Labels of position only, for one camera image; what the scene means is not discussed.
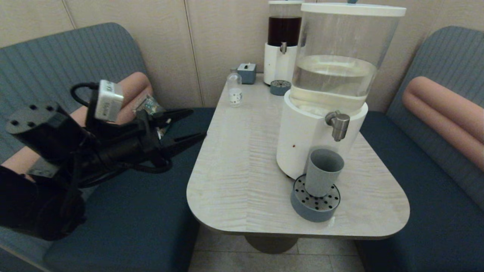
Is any large clear water dispenser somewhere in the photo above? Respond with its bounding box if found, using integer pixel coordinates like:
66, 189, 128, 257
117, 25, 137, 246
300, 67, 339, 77
276, 2, 407, 180

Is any large blue perforated drip tray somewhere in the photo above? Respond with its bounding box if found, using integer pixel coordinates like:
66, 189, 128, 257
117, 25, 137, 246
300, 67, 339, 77
290, 174, 341, 223

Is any round table pedestal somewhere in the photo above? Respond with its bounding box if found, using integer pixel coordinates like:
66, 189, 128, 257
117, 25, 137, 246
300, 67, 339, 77
245, 236, 299, 254

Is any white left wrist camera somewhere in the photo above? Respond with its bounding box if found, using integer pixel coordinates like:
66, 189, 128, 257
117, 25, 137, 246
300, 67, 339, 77
95, 80, 124, 122

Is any clear plastic bottle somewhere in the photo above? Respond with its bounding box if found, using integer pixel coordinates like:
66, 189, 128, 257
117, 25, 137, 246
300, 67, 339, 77
227, 67, 243, 108

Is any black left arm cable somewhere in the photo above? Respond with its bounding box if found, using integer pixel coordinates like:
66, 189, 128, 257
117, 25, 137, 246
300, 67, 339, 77
70, 82, 172, 188

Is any grey plastic cup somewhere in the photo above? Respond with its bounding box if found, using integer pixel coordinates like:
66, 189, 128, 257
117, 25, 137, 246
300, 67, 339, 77
305, 148, 345, 198

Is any dark drink dispenser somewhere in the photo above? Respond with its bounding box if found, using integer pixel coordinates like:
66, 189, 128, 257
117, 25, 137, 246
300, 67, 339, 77
264, 0, 303, 86

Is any printed snack bag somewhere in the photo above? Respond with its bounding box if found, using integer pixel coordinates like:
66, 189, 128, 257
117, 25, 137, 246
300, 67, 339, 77
133, 95, 167, 117

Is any pink bolster cushion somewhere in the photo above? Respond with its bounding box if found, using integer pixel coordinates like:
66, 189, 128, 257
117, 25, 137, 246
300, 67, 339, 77
402, 76, 484, 172
0, 72, 154, 178

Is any blue-grey tissue box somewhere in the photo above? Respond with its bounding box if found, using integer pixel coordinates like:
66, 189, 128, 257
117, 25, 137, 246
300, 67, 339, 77
237, 63, 257, 85

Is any large silver dispenser tap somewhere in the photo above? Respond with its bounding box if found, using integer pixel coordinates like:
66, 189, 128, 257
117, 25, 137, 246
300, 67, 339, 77
325, 111, 351, 142

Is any blue upholstered bench sofa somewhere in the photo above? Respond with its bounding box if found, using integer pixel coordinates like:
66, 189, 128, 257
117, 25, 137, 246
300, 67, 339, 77
0, 22, 216, 272
355, 25, 484, 272

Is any small blue perforated drip tray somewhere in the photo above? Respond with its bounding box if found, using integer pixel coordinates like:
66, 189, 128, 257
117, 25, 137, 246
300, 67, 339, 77
270, 80, 291, 96

